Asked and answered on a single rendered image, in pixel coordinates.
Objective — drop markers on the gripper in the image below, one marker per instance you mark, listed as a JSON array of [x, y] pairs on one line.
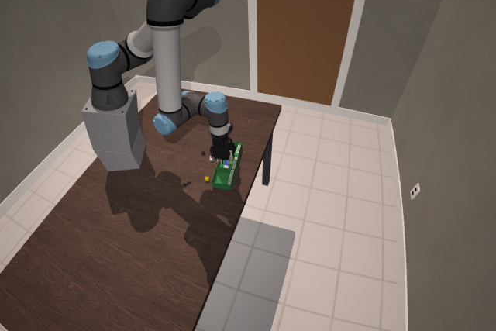
[[227, 147]]

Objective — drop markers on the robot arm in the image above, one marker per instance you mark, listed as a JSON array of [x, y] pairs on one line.
[[107, 63]]

